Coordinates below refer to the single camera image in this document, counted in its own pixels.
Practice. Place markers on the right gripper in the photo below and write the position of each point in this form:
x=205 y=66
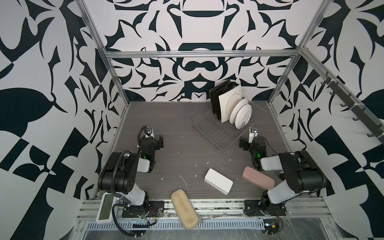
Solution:
x=246 y=144

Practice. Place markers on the white rectangular case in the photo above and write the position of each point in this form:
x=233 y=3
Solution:
x=218 y=181

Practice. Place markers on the white display box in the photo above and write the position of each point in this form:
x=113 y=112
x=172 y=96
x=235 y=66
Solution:
x=104 y=215

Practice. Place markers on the white round plate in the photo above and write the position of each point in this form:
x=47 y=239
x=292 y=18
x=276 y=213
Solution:
x=236 y=109
x=243 y=116

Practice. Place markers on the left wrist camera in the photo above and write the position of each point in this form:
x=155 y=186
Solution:
x=149 y=132

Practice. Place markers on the slotted cable duct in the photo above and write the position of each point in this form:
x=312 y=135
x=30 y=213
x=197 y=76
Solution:
x=162 y=225

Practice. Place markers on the white round plate front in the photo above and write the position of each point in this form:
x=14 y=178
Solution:
x=243 y=116

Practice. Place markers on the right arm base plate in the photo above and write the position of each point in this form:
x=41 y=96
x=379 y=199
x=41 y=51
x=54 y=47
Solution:
x=263 y=208

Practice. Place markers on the beige oblong case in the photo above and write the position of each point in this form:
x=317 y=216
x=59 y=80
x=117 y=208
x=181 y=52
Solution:
x=184 y=209

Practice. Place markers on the wire dish rack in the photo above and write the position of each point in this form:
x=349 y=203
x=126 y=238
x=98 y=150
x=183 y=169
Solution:
x=222 y=135

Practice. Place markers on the white square plate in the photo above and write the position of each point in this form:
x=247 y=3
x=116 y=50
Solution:
x=228 y=101

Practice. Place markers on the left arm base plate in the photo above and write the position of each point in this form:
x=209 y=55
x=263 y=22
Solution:
x=148 y=209

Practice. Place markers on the small circuit board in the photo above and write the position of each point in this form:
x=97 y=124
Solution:
x=272 y=226

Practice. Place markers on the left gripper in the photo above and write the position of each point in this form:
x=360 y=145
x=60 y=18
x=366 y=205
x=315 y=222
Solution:
x=157 y=142

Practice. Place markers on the white round plate back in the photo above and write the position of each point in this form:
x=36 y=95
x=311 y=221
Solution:
x=236 y=109

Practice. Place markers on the wall hook rail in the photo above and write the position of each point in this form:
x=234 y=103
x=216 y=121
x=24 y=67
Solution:
x=350 y=102

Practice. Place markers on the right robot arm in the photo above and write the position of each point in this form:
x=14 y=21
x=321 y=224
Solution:
x=282 y=176

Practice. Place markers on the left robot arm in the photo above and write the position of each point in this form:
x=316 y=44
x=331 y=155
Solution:
x=119 y=173

